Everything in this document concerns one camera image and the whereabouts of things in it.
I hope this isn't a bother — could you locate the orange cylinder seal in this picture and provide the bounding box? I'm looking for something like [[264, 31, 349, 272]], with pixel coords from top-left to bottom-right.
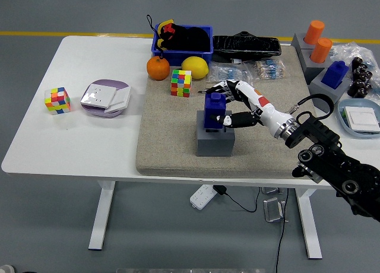
[[304, 20, 326, 45], [309, 37, 333, 63]]

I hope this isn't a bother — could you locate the colourful four-by-four puzzle cube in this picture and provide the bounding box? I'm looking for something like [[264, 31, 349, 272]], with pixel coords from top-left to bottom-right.
[[170, 69, 193, 98]]

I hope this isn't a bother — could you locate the grey seal holder block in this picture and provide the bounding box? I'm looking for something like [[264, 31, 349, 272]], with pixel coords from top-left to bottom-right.
[[299, 46, 333, 85], [308, 68, 353, 113], [290, 32, 315, 50], [196, 109, 236, 157]]

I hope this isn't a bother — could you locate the bag of blue resistors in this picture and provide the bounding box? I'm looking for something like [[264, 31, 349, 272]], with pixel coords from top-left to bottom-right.
[[206, 62, 255, 88]]

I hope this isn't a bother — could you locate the white power strip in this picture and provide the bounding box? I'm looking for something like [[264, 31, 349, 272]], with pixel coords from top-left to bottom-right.
[[189, 183, 217, 211]]

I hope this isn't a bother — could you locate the light blue plate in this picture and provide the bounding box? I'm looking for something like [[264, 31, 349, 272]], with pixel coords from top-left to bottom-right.
[[337, 98, 380, 139]]

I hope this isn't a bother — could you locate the large white switch panel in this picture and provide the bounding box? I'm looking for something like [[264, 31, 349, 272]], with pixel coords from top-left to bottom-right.
[[80, 83, 117, 110]]

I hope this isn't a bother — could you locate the large metal bracket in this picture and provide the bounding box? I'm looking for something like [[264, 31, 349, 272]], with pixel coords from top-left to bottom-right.
[[263, 197, 287, 224]]

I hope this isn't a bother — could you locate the white table leg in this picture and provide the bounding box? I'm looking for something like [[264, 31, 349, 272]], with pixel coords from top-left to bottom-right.
[[295, 188, 324, 259], [88, 180, 116, 251]]

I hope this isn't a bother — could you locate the small metal bracket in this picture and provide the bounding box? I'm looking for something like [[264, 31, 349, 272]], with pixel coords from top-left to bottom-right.
[[260, 186, 284, 196]]

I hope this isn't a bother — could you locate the black plastic-wrapped bar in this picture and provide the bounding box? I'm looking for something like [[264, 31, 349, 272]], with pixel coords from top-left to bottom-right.
[[212, 30, 282, 64]]

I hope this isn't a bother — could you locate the small white switch panel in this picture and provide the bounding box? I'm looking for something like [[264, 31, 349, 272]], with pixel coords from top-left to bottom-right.
[[105, 87, 132, 113]]

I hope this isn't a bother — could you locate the clear crumpled plastic bag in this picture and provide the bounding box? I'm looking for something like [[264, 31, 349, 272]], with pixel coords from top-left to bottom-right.
[[329, 41, 380, 87]]

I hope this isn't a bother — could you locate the bag of brown resistors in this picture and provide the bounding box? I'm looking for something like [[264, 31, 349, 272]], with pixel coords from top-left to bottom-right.
[[254, 59, 287, 81]]

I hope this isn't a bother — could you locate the yellow lemon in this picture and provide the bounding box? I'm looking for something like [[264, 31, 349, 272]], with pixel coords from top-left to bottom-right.
[[181, 56, 210, 80]]

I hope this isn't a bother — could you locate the black adapter cable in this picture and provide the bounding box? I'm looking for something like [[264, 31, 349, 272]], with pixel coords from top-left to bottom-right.
[[225, 187, 262, 213]]

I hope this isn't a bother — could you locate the black cloth bag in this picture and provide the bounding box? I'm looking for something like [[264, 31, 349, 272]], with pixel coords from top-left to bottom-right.
[[145, 14, 210, 59]]

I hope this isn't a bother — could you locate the colourful three-by-three puzzle cube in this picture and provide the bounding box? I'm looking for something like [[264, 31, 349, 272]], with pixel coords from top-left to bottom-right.
[[44, 87, 71, 116]]

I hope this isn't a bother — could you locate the purple plate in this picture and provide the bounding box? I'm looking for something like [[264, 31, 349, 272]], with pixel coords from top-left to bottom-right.
[[80, 78, 131, 119]]

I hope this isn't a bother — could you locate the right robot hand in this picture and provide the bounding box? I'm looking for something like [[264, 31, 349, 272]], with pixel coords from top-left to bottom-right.
[[207, 80, 294, 138]]

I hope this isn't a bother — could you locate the blue plastic bin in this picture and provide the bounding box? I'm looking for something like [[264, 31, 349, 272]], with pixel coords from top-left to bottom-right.
[[151, 24, 214, 66]]

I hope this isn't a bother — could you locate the long black floor cable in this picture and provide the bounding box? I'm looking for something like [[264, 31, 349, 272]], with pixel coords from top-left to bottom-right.
[[274, 188, 290, 273]]

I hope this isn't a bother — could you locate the grey-brown mat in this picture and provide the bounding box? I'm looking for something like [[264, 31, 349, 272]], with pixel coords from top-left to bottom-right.
[[135, 44, 333, 180]]

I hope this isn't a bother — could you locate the orange fruit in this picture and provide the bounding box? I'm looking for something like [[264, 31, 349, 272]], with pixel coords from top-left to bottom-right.
[[146, 55, 170, 81]]

